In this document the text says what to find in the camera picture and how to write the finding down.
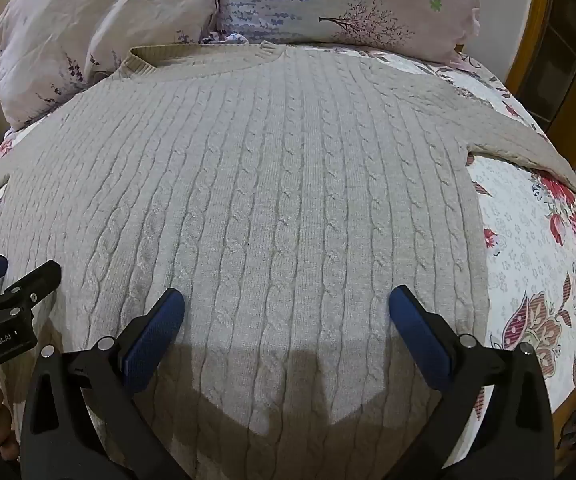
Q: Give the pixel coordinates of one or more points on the pink floral pillow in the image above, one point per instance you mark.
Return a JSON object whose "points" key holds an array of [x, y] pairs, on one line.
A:
{"points": [[98, 35]]}

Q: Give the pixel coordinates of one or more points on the blue floral pillow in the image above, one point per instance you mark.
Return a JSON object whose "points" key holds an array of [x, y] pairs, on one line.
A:
{"points": [[347, 0]]}

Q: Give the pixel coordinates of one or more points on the floral bed sheet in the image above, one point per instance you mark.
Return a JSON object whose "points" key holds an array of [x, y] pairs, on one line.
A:
{"points": [[532, 260]]}

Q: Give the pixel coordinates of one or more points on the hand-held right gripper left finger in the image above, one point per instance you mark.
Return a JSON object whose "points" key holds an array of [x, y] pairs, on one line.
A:
{"points": [[154, 329]]}

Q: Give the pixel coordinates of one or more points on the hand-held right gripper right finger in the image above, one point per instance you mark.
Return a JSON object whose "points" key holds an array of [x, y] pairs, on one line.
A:
{"points": [[417, 331]]}

